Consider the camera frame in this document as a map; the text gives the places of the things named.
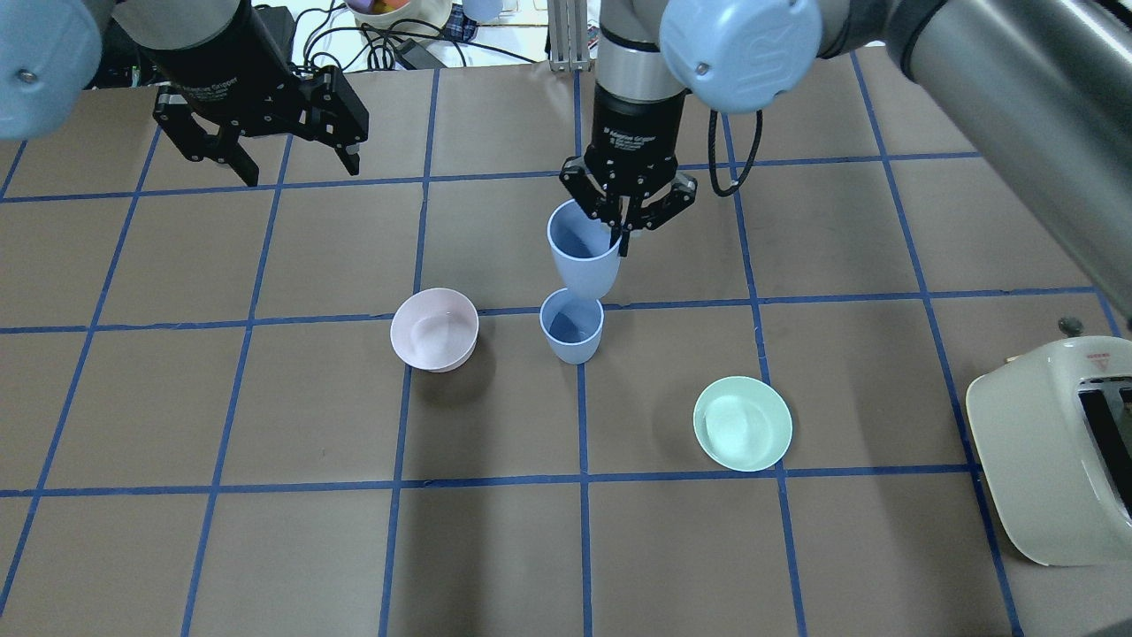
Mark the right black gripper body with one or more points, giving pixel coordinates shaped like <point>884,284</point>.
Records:
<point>633,126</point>

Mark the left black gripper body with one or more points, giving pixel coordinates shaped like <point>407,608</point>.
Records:
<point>215,64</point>

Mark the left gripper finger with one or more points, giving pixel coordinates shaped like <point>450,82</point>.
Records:
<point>349,155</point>
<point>239,161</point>

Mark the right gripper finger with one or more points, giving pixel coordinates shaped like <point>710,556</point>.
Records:
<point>607,212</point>
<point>624,226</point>

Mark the blue cup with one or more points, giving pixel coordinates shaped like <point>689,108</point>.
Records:
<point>572,325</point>
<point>585,258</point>

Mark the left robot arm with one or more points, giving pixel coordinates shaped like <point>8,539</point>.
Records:
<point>52,50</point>

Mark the pink bowl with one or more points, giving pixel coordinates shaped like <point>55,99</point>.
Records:
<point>435,330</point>

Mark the green bowl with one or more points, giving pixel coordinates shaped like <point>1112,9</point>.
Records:
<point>742,424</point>

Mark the cream toaster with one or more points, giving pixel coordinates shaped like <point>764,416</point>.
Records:
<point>1051,428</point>

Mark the aluminium frame post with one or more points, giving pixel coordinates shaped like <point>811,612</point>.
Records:
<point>568,36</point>

